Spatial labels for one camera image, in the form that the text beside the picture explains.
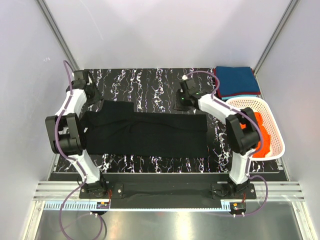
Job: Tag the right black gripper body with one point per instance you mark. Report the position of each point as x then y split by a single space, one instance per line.
181 103

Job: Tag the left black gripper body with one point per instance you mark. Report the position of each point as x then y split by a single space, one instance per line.
95 96

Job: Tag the black t shirt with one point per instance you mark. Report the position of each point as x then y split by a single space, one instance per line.
118 129

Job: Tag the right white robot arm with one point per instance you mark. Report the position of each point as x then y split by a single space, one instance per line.
239 175

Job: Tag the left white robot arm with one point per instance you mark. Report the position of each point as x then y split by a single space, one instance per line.
67 136

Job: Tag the black marble pattern mat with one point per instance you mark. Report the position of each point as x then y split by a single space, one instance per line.
153 90

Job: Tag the folded light blue t shirt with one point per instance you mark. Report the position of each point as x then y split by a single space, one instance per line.
236 96

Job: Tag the white plastic laundry basket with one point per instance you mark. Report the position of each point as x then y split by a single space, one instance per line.
277 145

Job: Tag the orange t shirt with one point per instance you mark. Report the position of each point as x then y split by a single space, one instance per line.
262 140

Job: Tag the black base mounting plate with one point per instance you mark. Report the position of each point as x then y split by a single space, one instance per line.
201 199

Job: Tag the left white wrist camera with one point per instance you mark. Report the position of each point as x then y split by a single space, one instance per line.
89 79

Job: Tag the left aluminium frame post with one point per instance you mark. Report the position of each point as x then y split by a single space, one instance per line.
44 8

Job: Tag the aluminium frame post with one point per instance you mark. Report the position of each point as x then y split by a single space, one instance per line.
44 8
276 33

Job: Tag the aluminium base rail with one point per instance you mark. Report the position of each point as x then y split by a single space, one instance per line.
58 190

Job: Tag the slotted cable duct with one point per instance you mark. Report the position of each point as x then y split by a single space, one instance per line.
99 206

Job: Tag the right aluminium frame post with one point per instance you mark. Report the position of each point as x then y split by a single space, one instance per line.
276 33

